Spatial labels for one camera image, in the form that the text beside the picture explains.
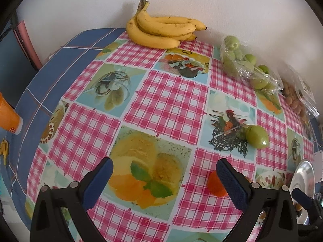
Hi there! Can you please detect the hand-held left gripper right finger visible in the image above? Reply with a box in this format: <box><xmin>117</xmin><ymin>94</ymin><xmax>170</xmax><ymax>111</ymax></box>
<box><xmin>216</xmin><ymin>158</ymin><xmax>299</xmax><ymax>242</ymax></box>

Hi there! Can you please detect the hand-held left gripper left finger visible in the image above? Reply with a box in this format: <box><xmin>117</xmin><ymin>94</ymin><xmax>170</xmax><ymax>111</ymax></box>
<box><xmin>30</xmin><ymin>157</ymin><xmax>114</xmax><ymax>242</ymax></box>

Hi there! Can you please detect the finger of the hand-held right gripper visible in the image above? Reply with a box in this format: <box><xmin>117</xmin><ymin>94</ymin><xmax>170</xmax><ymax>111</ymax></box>
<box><xmin>291</xmin><ymin>189</ymin><xmax>317</xmax><ymax>211</ymax></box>

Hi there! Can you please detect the mandarin orange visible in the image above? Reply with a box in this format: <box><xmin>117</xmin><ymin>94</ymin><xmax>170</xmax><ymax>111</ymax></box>
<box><xmin>207</xmin><ymin>171</ymin><xmax>230</xmax><ymax>197</ymax></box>

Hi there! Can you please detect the large metal bowl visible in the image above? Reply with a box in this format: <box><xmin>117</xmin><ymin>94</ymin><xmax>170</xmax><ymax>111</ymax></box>
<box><xmin>288</xmin><ymin>159</ymin><xmax>316</xmax><ymax>207</ymax></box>

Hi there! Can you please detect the pile of small green fruits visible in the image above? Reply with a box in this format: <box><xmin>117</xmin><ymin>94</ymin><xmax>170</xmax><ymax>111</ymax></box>
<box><xmin>223</xmin><ymin>36</ymin><xmax>277</xmax><ymax>90</ymax></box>

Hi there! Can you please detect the white plastic box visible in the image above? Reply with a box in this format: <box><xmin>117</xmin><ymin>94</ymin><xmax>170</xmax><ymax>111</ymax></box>
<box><xmin>313</xmin><ymin>150</ymin><xmax>323</xmax><ymax>182</ymax></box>

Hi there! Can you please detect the loose green apple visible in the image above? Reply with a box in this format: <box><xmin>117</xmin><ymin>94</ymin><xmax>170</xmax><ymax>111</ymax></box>
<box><xmin>245</xmin><ymin>125</ymin><xmax>270</xmax><ymax>149</ymax></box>

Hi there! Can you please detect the pile of brown longans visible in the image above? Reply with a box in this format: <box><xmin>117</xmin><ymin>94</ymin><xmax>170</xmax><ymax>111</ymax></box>
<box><xmin>282</xmin><ymin>79</ymin><xmax>307</xmax><ymax>118</ymax></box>

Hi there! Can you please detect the pink checked printed tablecloth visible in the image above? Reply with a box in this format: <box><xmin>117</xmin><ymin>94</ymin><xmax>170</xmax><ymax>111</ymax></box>
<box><xmin>25</xmin><ymin>30</ymin><xmax>316</xmax><ymax>242</ymax></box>

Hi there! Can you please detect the clear plastic lidded box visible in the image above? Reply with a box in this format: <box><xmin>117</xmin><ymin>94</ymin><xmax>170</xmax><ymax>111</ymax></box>
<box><xmin>280</xmin><ymin>64</ymin><xmax>320</xmax><ymax>119</ymax></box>

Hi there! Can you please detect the orange cup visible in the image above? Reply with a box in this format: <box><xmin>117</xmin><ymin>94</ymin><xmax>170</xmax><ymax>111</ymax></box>
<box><xmin>0</xmin><ymin>92</ymin><xmax>23</xmax><ymax>135</ymax></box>

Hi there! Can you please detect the clear plastic tray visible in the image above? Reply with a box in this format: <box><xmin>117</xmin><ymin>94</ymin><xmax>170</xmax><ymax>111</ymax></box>
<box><xmin>220</xmin><ymin>35</ymin><xmax>283</xmax><ymax>92</ymax></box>

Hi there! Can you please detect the blue tablecloth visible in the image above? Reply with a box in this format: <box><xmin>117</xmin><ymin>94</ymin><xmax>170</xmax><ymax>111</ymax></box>
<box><xmin>0</xmin><ymin>28</ymin><xmax>127</xmax><ymax>207</ymax></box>

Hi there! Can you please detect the pink board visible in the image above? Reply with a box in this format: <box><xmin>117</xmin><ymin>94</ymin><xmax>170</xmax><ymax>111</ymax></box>
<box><xmin>16</xmin><ymin>20</ymin><xmax>43</xmax><ymax>71</ymax></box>

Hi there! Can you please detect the yellow banana bunch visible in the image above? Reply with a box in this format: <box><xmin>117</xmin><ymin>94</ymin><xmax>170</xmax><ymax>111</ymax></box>
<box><xmin>126</xmin><ymin>0</ymin><xmax>207</xmax><ymax>49</ymax></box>

